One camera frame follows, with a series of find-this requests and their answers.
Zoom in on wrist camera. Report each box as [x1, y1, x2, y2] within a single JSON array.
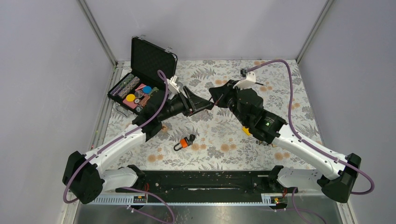
[[233, 69, 256, 90], [167, 75, 182, 94]]

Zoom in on wooden letter cube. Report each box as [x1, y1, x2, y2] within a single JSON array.
[[161, 125, 169, 133]]

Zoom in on orange black carabiner clip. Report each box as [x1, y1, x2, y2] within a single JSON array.
[[173, 134, 196, 151]]

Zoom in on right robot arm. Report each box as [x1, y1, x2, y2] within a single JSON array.
[[209, 80, 361, 203]]

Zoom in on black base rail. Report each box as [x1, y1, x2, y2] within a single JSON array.
[[133, 170, 294, 203]]

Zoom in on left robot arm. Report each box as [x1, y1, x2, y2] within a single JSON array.
[[62, 87, 214, 204]]

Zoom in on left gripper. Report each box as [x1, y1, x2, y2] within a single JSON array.
[[159, 86, 212, 122]]

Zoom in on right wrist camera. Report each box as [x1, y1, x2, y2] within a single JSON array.
[[233, 69, 256, 90]]

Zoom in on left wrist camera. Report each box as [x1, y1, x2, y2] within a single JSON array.
[[167, 75, 182, 94]]

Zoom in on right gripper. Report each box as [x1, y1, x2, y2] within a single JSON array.
[[209, 79, 249, 126]]

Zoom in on yellow block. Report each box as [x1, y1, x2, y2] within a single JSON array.
[[242, 126, 251, 136]]

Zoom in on black poker chip case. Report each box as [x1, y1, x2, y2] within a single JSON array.
[[107, 36, 178, 114]]

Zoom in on black cable lock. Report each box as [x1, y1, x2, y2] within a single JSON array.
[[210, 94, 224, 108]]

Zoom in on floral table mat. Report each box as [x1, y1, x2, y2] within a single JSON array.
[[110, 59, 321, 170]]

